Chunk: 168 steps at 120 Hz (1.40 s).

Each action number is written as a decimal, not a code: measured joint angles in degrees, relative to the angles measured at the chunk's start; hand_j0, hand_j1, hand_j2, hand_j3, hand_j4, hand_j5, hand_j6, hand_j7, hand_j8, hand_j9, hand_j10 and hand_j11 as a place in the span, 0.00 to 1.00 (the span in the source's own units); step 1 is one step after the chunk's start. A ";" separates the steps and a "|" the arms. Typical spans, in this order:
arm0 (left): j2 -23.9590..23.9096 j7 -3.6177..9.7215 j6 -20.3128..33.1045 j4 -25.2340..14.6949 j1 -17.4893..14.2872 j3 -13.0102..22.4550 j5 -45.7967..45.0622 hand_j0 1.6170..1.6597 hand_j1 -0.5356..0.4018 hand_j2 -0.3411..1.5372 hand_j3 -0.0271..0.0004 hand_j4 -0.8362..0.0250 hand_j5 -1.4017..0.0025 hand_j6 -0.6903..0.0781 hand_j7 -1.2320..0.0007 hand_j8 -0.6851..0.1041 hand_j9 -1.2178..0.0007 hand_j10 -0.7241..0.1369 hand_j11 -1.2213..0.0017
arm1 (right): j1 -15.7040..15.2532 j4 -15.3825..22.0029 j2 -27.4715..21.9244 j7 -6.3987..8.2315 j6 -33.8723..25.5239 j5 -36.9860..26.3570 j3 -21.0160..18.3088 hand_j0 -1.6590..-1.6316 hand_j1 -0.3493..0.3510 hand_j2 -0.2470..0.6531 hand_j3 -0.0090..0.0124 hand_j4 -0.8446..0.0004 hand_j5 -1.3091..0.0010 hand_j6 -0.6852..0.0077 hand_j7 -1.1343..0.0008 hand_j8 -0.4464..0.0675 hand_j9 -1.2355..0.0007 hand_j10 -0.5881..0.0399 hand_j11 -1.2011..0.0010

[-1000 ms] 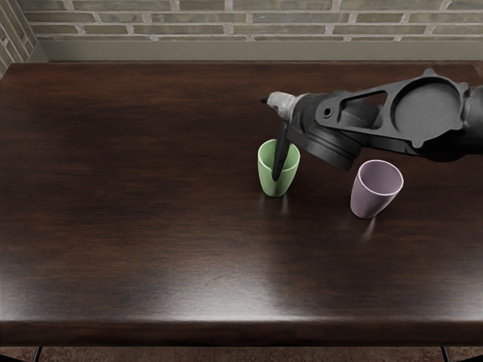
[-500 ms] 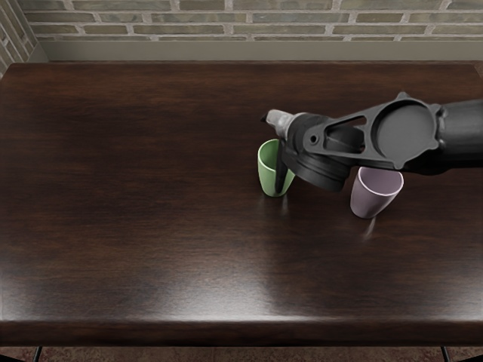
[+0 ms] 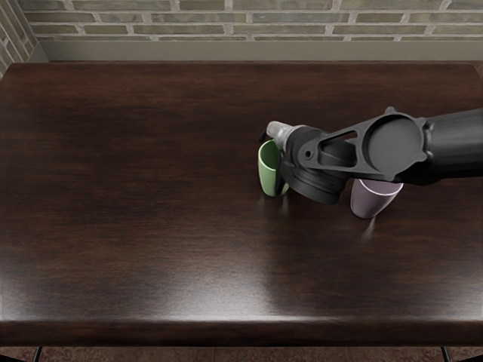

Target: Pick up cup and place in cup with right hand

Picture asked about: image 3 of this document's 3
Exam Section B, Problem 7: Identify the green cup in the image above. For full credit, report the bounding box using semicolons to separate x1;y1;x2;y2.
257;140;291;197

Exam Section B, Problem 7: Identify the mauve cup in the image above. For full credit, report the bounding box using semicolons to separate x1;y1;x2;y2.
349;178;404;219

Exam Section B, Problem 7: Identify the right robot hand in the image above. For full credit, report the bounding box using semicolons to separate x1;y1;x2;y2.
257;120;303;196

